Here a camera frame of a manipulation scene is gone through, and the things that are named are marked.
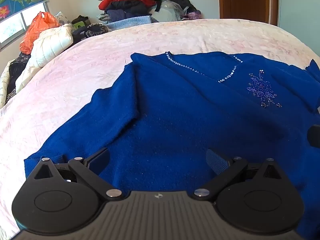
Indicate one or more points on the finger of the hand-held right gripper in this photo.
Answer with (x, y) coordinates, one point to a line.
(315, 136)

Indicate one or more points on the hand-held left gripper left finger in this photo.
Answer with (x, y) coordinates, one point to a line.
(98, 161)

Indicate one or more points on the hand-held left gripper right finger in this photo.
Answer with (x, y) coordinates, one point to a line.
(216, 162)

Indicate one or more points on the blue beaded sweater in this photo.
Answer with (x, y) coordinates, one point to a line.
(175, 117)

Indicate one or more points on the white printed cloth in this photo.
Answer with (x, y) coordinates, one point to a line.
(5, 82)

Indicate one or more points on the dark floral cloth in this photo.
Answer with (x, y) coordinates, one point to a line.
(17, 67)

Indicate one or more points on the white pillow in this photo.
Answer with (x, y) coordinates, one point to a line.
(50, 42)

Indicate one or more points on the dark patterned cloth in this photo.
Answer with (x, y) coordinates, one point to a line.
(96, 30)

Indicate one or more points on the green and black bag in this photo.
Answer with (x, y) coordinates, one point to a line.
(80, 22)

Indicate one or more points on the orange plastic bag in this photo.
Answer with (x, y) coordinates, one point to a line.
(32, 35)

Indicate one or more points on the light blue towel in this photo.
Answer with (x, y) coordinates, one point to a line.
(132, 22)

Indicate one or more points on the floral pillow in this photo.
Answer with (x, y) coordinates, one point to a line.
(62, 18)

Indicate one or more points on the navy garment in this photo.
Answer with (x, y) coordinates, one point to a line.
(120, 15)

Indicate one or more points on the purple cloth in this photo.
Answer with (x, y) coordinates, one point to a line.
(193, 15)

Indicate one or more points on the brown wooden door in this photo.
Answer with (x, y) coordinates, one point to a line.
(247, 0)

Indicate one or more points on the black jacket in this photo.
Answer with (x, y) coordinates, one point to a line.
(130, 6)

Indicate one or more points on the clear plastic bag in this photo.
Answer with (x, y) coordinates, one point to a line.
(170, 11)

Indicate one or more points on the window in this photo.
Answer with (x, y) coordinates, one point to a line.
(12, 27)

